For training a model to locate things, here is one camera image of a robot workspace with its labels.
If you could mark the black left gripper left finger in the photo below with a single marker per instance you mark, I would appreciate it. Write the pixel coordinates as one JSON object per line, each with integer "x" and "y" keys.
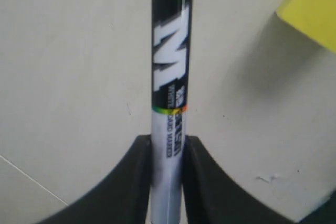
{"x": 121, "y": 197}

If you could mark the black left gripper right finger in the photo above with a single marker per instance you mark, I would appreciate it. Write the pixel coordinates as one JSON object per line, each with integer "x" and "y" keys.
{"x": 211, "y": 196}

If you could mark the black white whiteboard marker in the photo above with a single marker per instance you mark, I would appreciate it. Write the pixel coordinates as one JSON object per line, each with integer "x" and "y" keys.
{"x": 170, "y": 48}

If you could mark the yellow cube block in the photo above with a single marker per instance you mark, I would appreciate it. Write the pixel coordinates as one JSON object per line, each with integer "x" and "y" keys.
{"x": 313, "y": 18}

